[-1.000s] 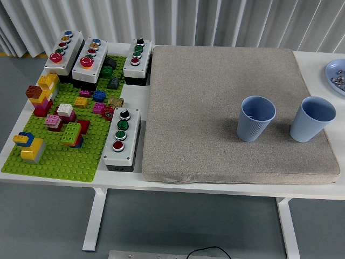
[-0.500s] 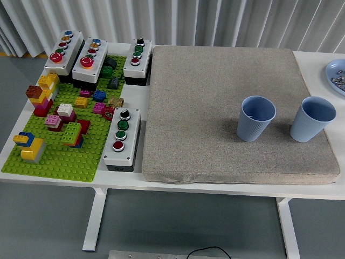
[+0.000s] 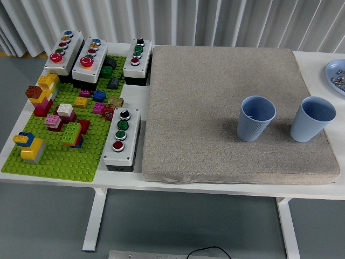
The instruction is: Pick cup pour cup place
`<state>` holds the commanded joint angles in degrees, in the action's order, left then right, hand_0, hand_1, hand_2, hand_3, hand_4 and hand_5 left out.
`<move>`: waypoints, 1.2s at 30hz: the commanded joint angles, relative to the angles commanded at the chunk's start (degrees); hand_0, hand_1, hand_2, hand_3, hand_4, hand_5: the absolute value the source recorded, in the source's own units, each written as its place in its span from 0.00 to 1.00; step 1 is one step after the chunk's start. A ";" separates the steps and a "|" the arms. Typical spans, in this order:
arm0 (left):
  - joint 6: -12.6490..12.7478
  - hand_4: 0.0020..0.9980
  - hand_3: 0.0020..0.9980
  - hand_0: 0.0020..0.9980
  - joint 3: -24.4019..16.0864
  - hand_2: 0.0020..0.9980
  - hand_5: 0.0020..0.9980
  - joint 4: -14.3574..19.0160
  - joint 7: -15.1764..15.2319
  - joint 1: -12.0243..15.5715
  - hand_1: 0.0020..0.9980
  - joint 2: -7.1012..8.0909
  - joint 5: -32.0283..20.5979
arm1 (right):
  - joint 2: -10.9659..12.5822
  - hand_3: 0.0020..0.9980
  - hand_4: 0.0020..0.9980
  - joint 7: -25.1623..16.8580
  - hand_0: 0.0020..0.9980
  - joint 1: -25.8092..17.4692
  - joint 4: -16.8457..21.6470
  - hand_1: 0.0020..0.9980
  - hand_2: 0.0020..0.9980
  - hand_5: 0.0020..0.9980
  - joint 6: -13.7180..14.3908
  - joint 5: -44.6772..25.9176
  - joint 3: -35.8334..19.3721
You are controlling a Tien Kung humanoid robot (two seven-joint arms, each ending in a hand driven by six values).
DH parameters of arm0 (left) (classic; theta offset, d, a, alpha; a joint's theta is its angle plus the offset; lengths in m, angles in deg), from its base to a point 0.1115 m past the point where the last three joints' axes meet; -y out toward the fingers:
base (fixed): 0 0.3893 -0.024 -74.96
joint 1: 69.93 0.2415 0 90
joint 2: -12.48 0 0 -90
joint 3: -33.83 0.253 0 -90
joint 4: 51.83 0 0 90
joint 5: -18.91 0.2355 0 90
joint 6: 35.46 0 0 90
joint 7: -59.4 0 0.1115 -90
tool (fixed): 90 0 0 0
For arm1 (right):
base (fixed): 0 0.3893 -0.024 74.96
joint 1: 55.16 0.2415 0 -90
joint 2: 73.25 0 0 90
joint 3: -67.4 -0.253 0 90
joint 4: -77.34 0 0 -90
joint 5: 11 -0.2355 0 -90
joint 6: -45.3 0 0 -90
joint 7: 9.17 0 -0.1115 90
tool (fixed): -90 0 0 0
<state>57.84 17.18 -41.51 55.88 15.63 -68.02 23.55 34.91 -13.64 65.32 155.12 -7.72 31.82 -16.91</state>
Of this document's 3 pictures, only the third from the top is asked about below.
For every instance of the blue ribbed cup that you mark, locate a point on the blue ribbed cup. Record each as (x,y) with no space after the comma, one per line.
(249,129)
(304,129)

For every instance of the grey-brown fabric mat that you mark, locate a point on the grey-brown fabric mat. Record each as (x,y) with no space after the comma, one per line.
(202,108)

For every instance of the brass valve red handwheel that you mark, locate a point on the brass valve red handwheel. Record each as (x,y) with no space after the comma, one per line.
(116,101)

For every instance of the grey sloped toy brick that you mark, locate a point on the grey sloped toy brick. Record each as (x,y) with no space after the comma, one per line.
(113,83)

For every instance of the pink toy brick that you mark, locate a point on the pink toy brick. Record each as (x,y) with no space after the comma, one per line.
(98,108)

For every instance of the blue toy brick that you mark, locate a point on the blue toy brick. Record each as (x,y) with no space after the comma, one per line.
(99,95)

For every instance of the dark green toy brick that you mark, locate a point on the dark green toy brick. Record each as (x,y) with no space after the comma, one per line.
(107,71)

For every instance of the red sloped toy brick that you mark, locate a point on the red sloped toy brick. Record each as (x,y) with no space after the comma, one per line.
(84,126)

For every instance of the magenta toy brick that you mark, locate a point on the magenta toy brick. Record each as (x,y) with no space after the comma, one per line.
(85,93)

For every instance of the yellow toy brick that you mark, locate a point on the yellow toy brick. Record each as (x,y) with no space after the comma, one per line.
(81,102)

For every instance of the green orange blue brick stack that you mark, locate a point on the green orange blue brick stack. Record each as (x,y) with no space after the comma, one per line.
(71,130)

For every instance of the five-button control box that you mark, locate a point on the five-button control box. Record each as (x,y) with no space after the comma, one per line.
(72,51)
(102,52)

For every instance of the white vertical blinds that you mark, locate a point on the white vertical blinds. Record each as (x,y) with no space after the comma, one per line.
(161,21)

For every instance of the white brick on maroon stack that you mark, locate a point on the white brick on maroon stack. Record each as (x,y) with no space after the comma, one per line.
(64,109)

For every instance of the pink brick on red stack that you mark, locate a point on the pink brick on red stack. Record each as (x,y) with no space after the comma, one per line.
(52,121)

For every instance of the white table leg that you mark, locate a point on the white table leg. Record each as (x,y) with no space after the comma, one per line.
(288,232)
(94,221)

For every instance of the green studded baseplate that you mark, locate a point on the green studded baseplate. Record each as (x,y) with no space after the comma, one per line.
(54,168)

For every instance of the yellow white grey brick stack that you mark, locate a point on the yellow white grey brick stack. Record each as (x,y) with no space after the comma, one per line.
(47,81)

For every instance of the yellow blue brick duck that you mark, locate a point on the yellow blue brick duck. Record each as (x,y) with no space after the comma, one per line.
(31,152)

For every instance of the brown yellow pink red brick tower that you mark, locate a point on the brown yellow pink red brick tower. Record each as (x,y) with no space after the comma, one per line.
(33,92)

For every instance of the blue plate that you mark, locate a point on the blue plate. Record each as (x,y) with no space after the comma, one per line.
(331,70)

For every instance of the pile of metal nuts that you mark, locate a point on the pile of metal nuts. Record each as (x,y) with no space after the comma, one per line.
(339,80)

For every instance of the four-control selector switch box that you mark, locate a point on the four-control selector switch box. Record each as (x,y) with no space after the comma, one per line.
(133,135)
(145,55)

